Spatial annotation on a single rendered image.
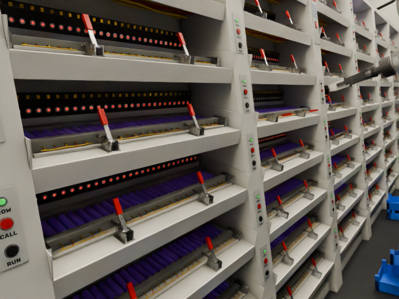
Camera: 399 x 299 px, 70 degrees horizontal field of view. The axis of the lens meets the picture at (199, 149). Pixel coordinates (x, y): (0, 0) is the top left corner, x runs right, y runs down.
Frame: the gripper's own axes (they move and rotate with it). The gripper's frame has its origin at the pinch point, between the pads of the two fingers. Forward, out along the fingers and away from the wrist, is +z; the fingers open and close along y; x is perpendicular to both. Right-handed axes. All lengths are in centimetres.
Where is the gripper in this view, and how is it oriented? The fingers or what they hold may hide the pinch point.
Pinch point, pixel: (338, 85)
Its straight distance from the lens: 138.7
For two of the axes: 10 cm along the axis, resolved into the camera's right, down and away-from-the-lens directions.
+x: 2.8, 9.6, -0.5
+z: -6.9, 2.4, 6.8
